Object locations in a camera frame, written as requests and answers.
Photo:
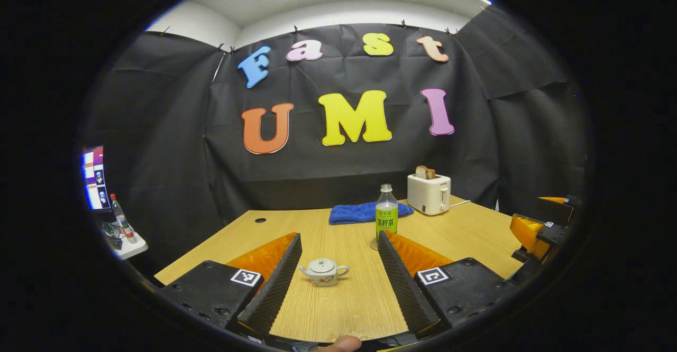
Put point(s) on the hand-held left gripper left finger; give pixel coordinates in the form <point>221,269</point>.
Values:
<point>277,278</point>

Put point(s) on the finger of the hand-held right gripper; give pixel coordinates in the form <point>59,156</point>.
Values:
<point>529,233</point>
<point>558,209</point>

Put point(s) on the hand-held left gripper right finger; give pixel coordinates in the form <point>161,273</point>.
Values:
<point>402,283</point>

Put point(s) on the white ceramic teacup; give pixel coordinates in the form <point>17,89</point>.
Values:
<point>322,278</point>

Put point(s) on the white teacup lid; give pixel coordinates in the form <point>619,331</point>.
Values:
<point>322,266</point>

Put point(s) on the round wooden coaster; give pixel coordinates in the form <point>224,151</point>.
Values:
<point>374,244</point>

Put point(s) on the green label water bottle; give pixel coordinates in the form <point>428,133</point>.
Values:
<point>386,217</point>

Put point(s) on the red cap plastic bottle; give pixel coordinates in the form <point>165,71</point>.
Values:
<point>122,220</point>

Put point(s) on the blue towel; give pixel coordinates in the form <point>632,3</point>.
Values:
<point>351,213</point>

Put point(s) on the white toaster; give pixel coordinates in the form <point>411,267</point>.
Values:
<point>427,194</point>

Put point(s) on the bread slice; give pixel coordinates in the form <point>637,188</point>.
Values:
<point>424,173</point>

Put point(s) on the black backdrop cloth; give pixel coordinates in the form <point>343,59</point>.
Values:
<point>328,167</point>

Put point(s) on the white side shelf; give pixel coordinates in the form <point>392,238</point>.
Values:
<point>135,246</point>

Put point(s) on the computer monitor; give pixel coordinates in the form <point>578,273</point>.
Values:
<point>95,180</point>

